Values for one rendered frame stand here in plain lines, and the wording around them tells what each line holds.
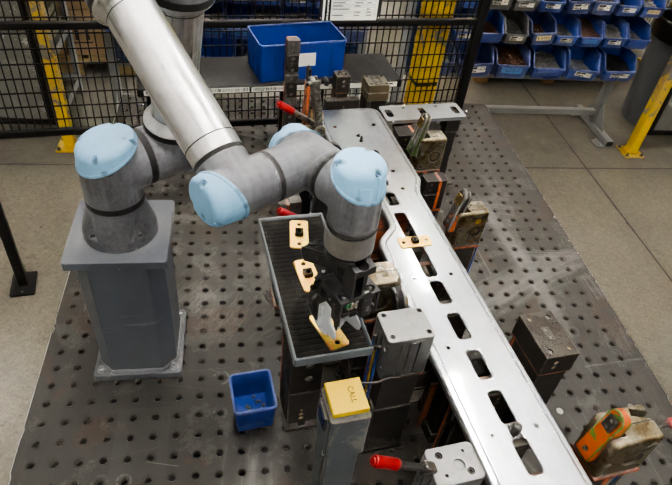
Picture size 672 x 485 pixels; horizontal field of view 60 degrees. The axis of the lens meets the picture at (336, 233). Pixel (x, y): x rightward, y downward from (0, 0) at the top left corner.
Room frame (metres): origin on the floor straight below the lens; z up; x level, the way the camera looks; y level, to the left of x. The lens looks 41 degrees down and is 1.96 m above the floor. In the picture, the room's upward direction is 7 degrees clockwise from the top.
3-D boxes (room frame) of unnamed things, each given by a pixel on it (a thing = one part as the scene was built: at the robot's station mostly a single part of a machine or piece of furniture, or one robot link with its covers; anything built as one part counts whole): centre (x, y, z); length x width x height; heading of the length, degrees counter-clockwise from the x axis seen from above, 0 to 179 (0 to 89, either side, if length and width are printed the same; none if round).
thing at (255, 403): (0.76, 0.14, 0.74); 0.11 x 0.10 x 0.09; 20
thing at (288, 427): (0.78, 0.04, 0.92); 0.10 x 0.08 x 0.45; 20
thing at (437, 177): (1.43, -0.27, 0.84); 0.11 x 0.08 x 0.29; 110
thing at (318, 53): (1.92, 0.22, 1.09); 0.30 x 0.17 x 0.13; 116
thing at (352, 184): (0.65, -0.02, 1.48); 0.09 x 0.08 x 0.11; 47
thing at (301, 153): (0.70, 0.06, 1.48); 0.11 x 0.11 x 0.08; 47
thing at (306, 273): (0.79, 0.04, 1.17); 0.08 x 0.04 x 0.01; 25
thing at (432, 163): (1.57, -0.25, 0.87); 0.12 x 0.09 x 0.35; 110
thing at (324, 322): (0.63, -0.01, 1.21); 0.06 x 0.03 x 0.09; 35
